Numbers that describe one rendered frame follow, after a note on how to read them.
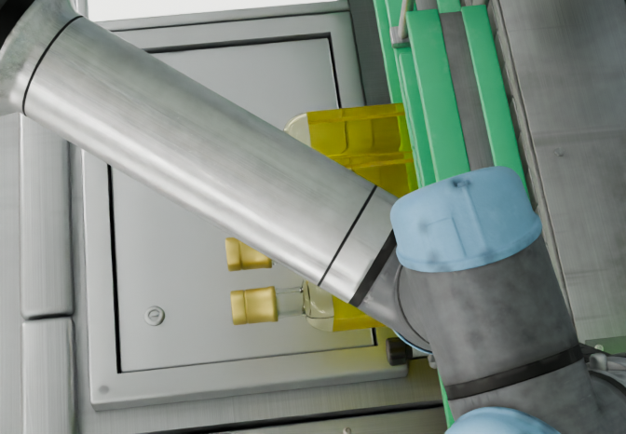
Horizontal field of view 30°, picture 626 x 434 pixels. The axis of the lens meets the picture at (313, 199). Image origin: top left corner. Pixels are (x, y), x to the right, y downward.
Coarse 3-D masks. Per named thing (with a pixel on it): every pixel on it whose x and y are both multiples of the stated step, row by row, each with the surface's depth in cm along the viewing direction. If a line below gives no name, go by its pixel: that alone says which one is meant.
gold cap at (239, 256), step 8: (232, 240) 116; (232, 248) 115; (240, 248) 115; (248, 248) 115; (232, 256) 115; (240, 256) 115; (248, 256) 115; (256, 256) 115; (264, 256) 115; (232, 264) 116; (240, 264) 116; (248, 264) 116; (256, 264) 116; (264, 264) 116
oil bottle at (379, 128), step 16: (320, 112) 122; (336, 112) 122; (352, 112) 122; (368, 112) 122; (384, 112) 122; (400, 112) 122; (288, 128) 121; (304, 128) 121; (320, 128) 121; (336, 128) 121; (352, 128) 121; (368, 128) 121; (384, 128) 121; (400, 128) 121; (320, 144) 120; (336, 144) 120; (352, 144) 120; (368, 144) 120; (384, 144) 120; (400, 144) 120
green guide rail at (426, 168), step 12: (408, 60) 120; (408, 72) 119; (408, 84) 119; (408, 96) 118; (408, 108) 118; (420, 108) 118; (420, 120) 117; (420, 132) 116; (420, 144) 116; (420, 156) 115; (420, 168) 115; (432, 168) 115; (432, 180) 114
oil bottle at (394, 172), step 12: (348, 156) 119; (360, 156) 119; (372, 156) 119; (384, 156) 119; (396, 156) 119; (408, 156) 119; (348, 168) 118; (360, 168) 118; (372, 168) 118; (384, 168) 118; (396, 168) 118; (408, 168) 118; (372, 180) 118; (384, 180) 118; (396, 180) 118; (408, 180) 118; (396, 192) 117; (408, 192) 117
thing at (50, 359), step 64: (384, 64) 146; (0, 128) 140; (0, 192) 136; (64, 192) 134; (0, 256) 133; (64, 256) 130; (0, 320) 129; (64, 320) 127; (0, 384) 126; (64, 384) 124; (384, 384) 127
